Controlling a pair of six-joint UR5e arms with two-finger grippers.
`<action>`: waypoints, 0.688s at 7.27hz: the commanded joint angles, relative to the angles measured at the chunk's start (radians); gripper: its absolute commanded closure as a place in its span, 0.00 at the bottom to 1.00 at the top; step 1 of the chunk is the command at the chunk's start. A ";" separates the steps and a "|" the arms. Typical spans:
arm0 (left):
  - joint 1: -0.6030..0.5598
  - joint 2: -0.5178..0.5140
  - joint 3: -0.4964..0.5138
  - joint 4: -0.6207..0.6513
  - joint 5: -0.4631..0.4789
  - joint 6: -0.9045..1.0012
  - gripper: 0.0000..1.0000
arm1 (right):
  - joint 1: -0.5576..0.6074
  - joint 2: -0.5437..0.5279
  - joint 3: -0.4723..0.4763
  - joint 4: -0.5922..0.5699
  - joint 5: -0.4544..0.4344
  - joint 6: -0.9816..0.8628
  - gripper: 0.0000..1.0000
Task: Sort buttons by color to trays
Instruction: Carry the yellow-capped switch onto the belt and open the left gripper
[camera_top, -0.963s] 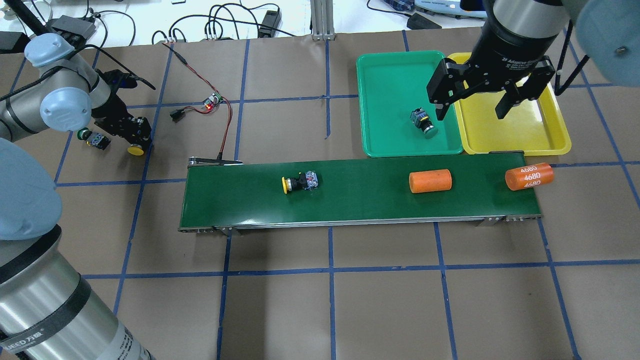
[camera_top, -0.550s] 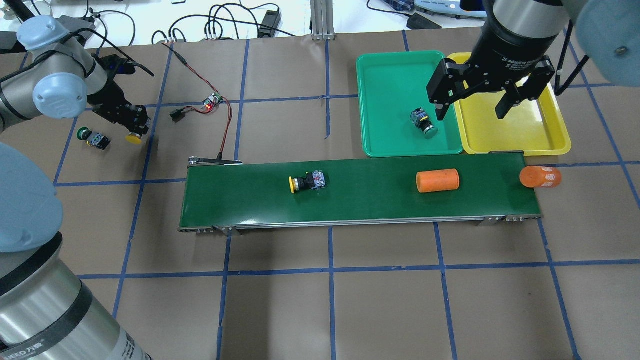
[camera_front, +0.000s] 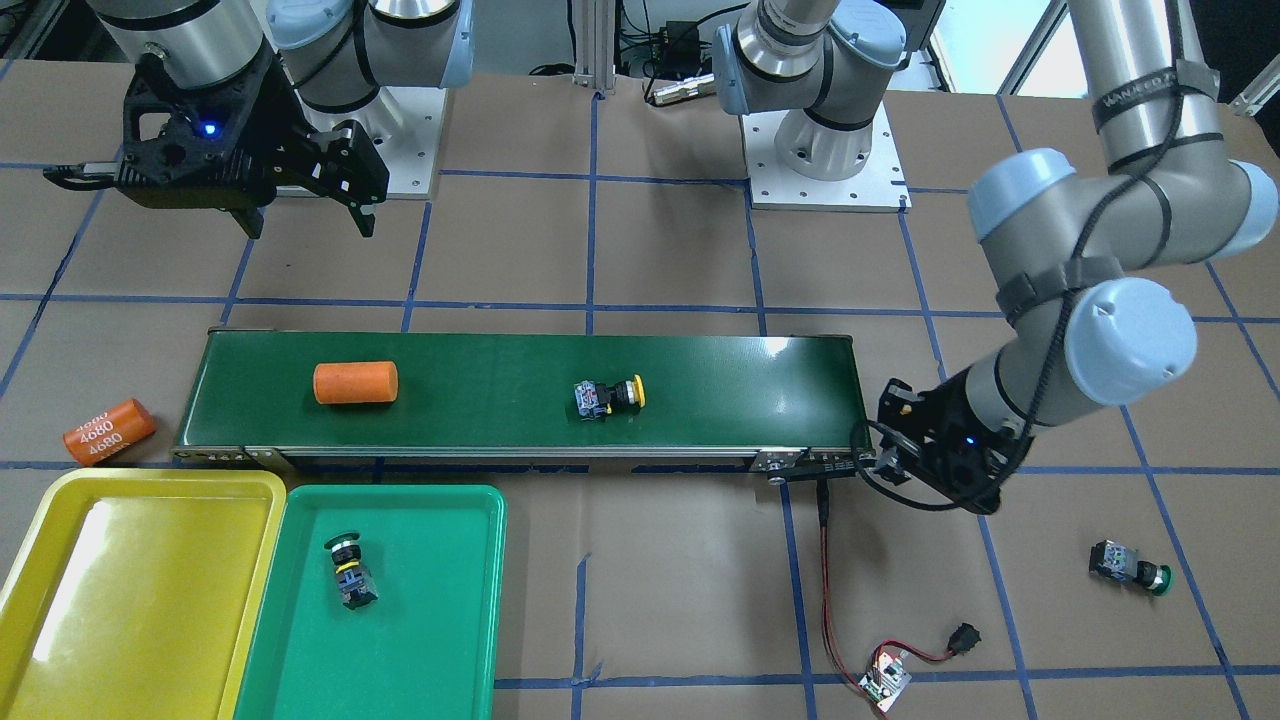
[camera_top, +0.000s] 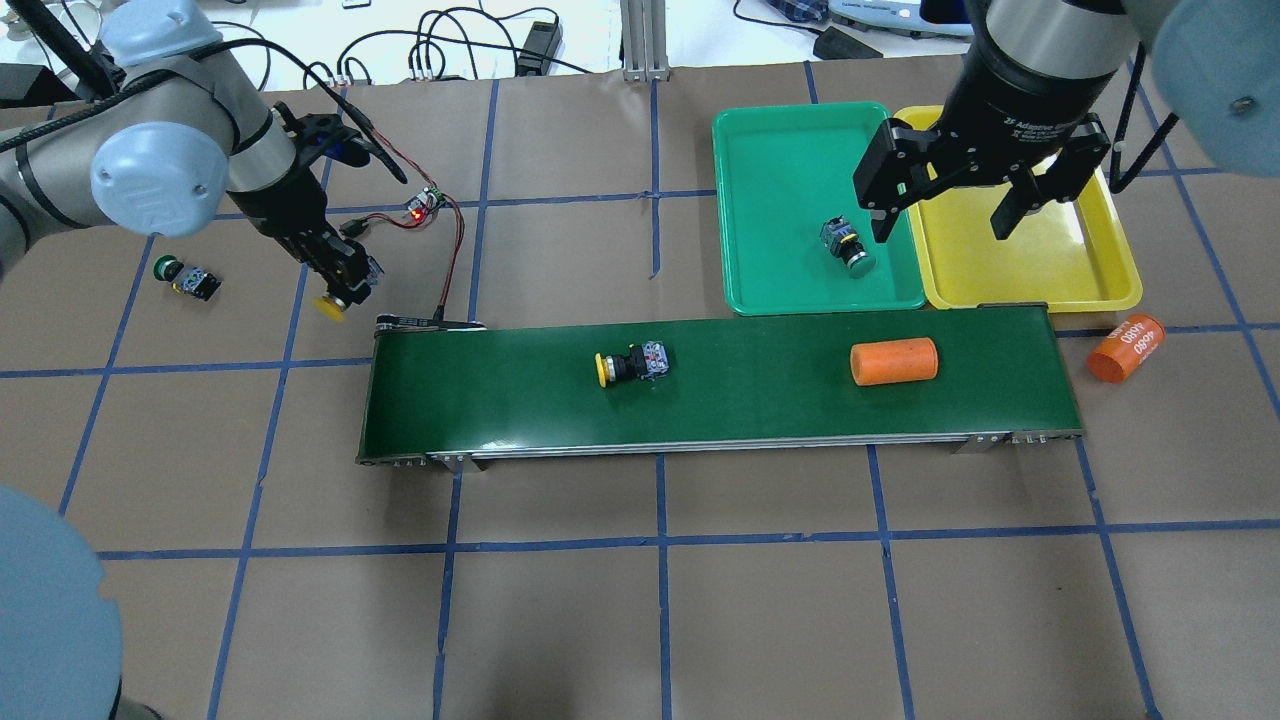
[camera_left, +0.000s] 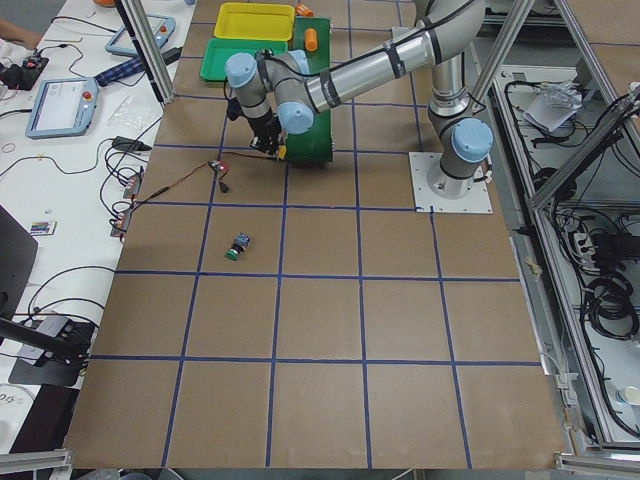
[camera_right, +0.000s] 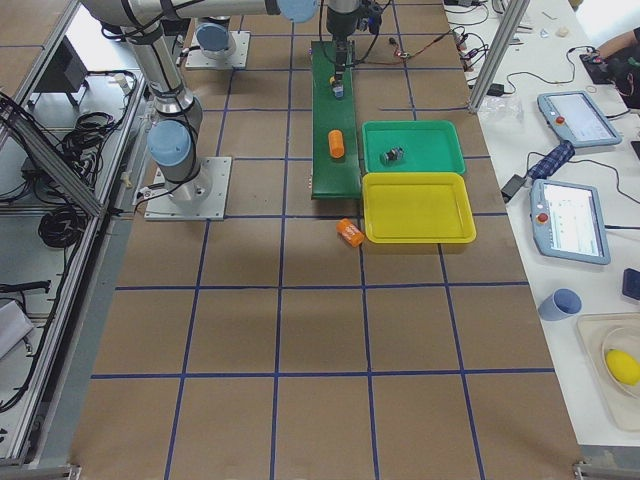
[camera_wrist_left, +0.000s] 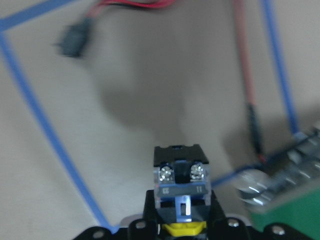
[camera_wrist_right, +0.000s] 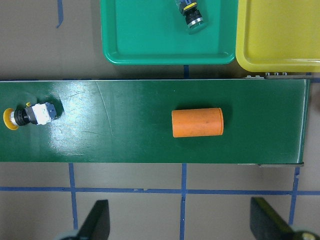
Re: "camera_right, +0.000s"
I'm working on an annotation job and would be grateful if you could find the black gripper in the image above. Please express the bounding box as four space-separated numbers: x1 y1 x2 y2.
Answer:
326 0 380 83

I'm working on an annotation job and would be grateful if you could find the plain orange cylinder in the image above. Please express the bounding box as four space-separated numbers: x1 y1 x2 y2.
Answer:
327 129 346 159

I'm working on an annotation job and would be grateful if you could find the green push button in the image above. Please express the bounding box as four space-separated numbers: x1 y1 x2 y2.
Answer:
380 147 404 165

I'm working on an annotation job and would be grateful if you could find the orange cylinder labelled 4680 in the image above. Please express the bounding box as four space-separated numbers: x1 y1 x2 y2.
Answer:
336 218 365 247

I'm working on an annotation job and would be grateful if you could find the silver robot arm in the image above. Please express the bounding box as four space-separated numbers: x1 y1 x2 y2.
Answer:
183 1 384 97
83 1 209 207

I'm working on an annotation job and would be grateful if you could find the green conveyor belt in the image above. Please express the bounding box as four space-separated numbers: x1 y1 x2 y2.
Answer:
309 39 366 201

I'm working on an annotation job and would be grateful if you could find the green plastic tray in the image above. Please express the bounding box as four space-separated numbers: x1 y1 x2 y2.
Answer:
362 120 466 175

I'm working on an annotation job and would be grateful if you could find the yellow plastic tray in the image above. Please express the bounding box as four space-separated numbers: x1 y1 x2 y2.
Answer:
362 172 476 244

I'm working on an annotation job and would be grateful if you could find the blue checkered cloth roll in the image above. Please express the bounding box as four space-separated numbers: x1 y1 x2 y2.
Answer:
526 140 575 180

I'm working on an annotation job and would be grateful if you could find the teach pendant far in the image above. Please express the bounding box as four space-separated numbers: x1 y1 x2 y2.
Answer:
537 91 622 148

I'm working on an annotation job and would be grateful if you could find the teach pendant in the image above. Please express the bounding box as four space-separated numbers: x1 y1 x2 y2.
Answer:
537 91 622 148
530 179 611 265

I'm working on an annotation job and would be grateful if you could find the teach pendant near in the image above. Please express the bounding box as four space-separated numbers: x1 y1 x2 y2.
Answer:
530 179 611 265

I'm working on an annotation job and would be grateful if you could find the blue plastic cup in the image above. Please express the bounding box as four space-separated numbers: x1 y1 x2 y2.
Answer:
538 288 582 321

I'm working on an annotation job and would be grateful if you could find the beige tray with bowl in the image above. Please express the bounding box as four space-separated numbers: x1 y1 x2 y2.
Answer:
575 312 640 432

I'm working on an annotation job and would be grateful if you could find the yellow lemon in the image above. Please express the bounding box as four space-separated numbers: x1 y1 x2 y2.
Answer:
605 349 639 386

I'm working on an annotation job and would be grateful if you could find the red black power cable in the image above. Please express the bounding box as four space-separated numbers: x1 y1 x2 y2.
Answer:
359 29 456 66

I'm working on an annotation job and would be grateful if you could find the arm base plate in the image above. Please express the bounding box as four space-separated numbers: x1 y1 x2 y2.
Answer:
144 157 232 221
185 31 251 70

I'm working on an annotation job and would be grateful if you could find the aluminium frame post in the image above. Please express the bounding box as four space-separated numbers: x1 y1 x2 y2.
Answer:
468 0 530 113

